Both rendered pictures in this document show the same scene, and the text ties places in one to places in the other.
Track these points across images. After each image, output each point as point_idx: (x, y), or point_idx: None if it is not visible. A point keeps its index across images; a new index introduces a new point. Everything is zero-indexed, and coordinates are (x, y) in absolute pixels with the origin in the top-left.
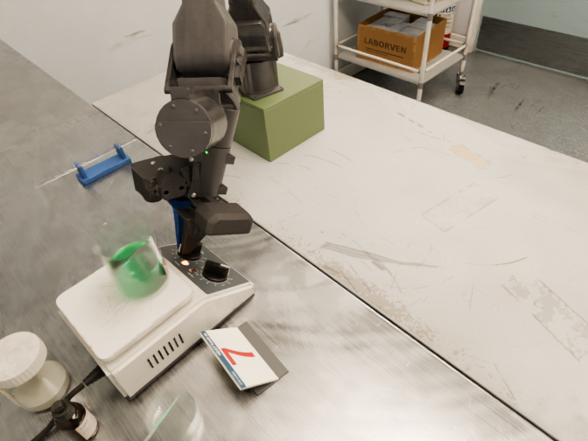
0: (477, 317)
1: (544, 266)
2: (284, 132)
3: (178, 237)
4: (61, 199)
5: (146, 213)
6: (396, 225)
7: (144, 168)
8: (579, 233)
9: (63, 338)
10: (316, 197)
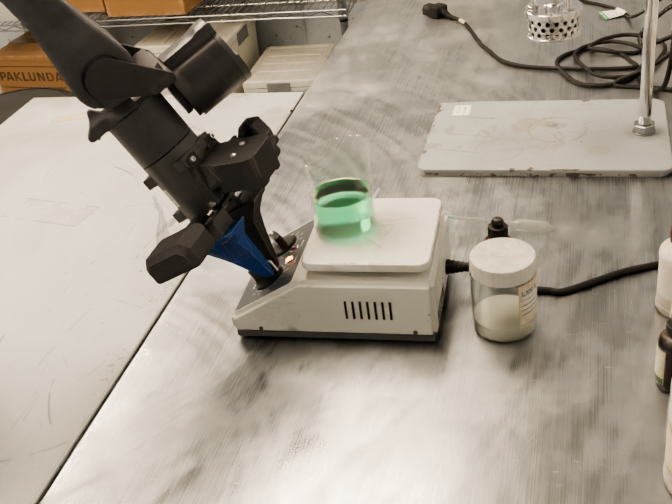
0: None
1: (121, 158)
2: None
3: (264, 257)
4: None
5: (194, 445)
6: (101, 233)
7: (249, 148)
8: (66, 155)
9: (451, 358)
10: (72, 302)
